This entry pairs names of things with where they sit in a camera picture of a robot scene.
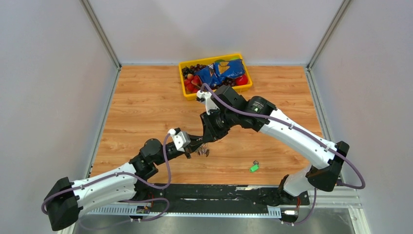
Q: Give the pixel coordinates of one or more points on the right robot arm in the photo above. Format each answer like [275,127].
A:
[325,157]

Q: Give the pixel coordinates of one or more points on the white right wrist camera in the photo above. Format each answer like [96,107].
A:
[205,98]

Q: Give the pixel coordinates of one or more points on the large metal keyring with keys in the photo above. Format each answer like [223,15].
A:
[206,149]

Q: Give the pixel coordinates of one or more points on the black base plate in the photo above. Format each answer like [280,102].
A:
[217,199]

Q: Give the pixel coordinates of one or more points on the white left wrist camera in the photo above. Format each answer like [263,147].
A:
[179,138]

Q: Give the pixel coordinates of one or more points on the dark grape bunch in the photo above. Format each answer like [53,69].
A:
[192,69]

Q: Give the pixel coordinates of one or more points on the yellow plastic bin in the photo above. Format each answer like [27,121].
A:
[208,61]

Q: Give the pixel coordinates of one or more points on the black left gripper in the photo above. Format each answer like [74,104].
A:
[196,142]

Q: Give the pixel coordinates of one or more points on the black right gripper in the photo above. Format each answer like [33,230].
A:
[210,133]

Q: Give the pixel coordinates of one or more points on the green tagged key bunch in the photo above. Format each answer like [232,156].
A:
[254,167]

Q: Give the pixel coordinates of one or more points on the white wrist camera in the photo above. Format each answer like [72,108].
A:
[205,98]
[179,138]

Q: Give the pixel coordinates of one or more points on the red strawberries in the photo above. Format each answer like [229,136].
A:
[192,83]

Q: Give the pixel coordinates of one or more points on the blue snack bag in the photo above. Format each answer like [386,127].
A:
[216,73]

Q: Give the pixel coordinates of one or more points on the red tomato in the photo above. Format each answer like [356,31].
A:
[242,80]

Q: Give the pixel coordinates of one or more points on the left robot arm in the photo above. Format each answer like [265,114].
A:
[67,200]

